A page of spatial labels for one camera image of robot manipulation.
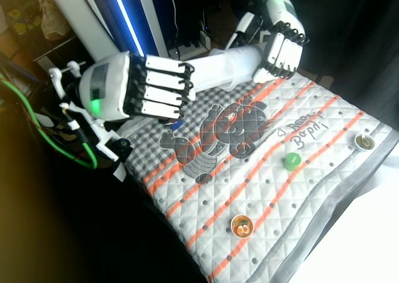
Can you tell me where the black curtain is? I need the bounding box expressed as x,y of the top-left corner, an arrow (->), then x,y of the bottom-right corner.
305,0 -> 399,115

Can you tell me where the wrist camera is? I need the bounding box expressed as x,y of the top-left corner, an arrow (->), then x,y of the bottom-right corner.
109,138 -> 132,159

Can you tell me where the toy bowl with egg soup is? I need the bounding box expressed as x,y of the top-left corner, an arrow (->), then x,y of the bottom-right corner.
229,214 -> 255,239

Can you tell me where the green cable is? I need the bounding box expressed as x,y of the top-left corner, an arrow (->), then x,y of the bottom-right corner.
0,77 -> 100,170

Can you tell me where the beige lumpy object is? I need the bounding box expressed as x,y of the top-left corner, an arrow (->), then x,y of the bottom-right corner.
32,0 -> 72,41

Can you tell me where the green toy cylinder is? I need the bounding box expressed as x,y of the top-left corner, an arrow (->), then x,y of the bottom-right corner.
282,151 -> 302,171

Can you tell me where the toy bowl with spoon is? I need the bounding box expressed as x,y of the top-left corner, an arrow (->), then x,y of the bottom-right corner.
354,132 -> 376,151

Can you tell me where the white pillar with blue light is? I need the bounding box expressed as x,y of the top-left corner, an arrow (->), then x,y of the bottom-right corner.
43,0 -> 171,62

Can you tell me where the grey quilt with bear print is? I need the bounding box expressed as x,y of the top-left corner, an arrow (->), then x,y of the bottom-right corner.
118,72 -> 395,283

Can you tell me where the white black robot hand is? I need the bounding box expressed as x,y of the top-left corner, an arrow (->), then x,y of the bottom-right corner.
252,0 -> 311,84
77,50 -> 198,122

